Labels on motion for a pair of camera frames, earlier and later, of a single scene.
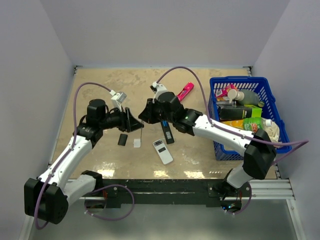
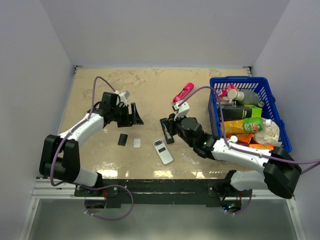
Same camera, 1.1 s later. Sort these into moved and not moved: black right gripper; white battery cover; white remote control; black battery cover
Moved: black right gripper
Not moved: white remote control; white battery cover; black battery cover
